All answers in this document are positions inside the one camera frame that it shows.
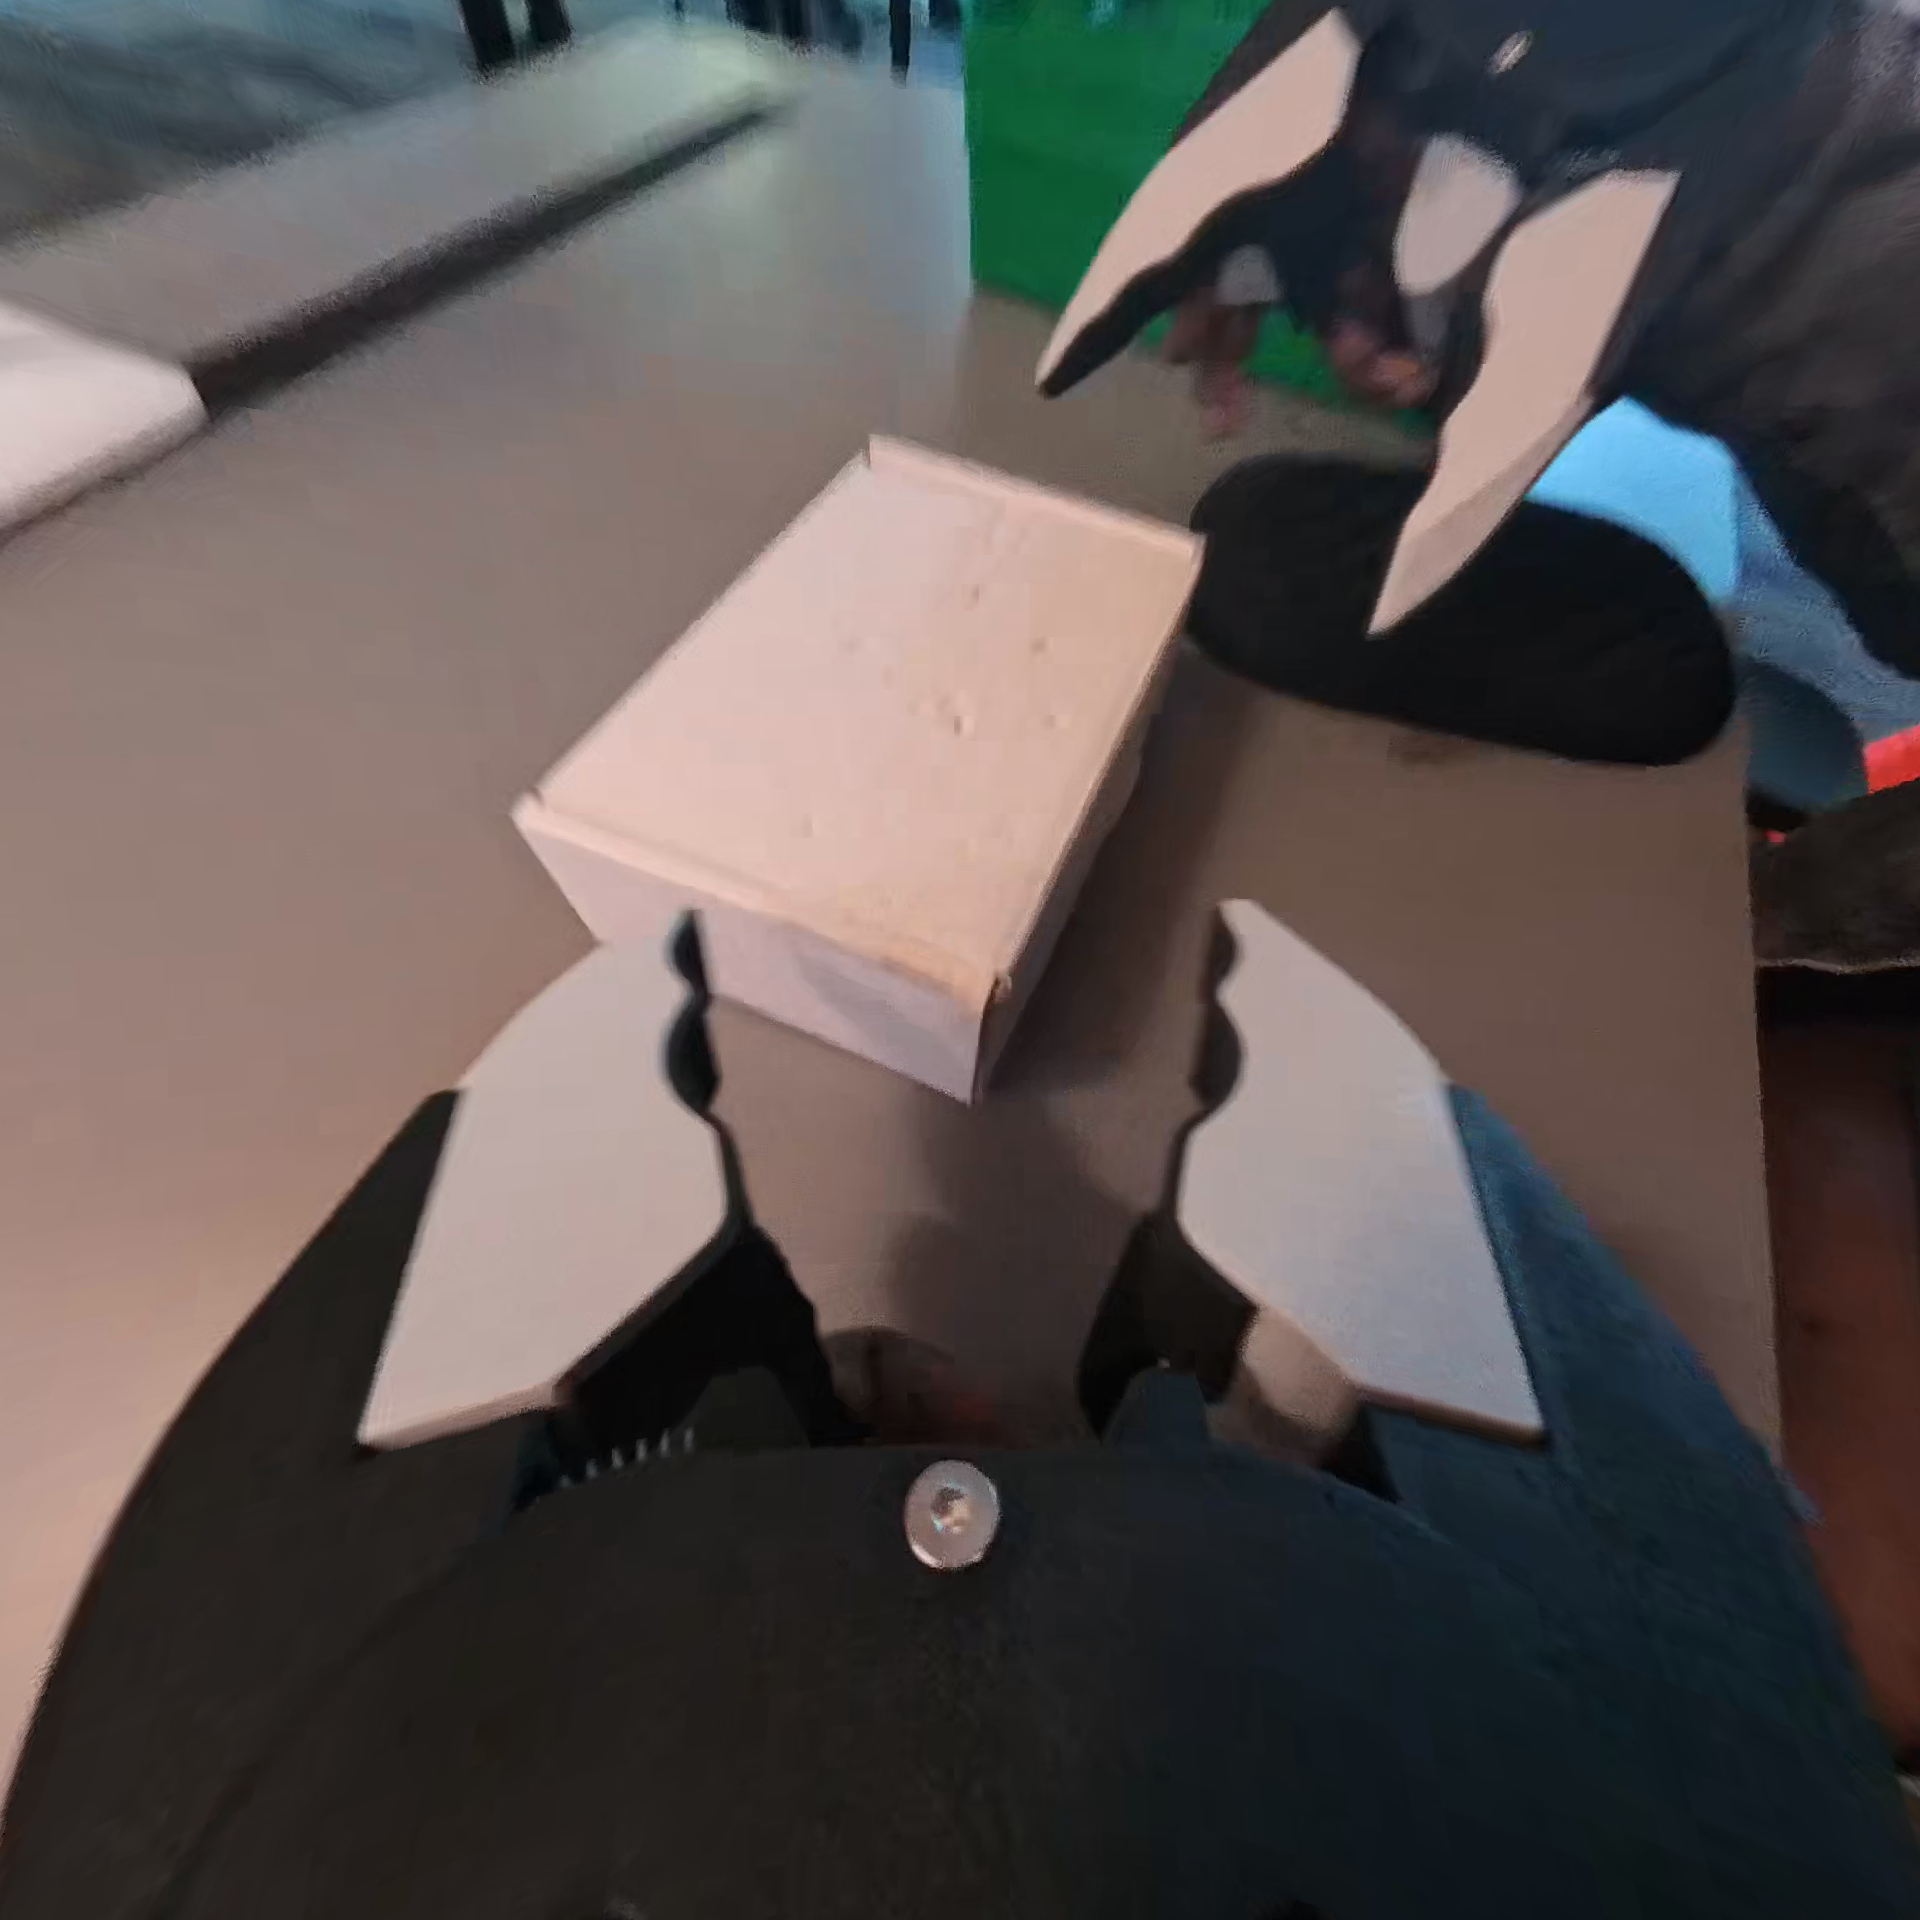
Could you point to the person's bare leg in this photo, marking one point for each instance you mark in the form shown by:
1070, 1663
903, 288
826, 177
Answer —
1861, 1350

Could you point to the person's right hand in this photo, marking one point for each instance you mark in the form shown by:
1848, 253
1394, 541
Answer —
1381, 369

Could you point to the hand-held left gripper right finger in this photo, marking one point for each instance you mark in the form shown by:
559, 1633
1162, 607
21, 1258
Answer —
1349, 1214

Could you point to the black quilted wrist rest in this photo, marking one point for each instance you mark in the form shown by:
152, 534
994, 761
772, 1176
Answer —
1501, 646

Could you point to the person's grey clothing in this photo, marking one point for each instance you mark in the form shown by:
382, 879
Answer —
1846, 886

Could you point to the instruction sheet on stand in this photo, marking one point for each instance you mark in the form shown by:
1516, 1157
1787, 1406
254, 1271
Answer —
76, 405

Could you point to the white cardboard mailer box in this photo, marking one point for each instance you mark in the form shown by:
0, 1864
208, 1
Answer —
901, 751

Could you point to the person's right forearm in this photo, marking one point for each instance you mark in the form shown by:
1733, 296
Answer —
1800, 376

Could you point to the green plastic bin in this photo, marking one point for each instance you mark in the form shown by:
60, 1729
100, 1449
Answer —
1080, 150

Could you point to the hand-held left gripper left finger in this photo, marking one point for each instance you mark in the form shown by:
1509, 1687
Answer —
556, 1201

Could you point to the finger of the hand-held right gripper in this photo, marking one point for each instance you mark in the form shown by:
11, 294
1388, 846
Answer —
1214, 165
1546, 376

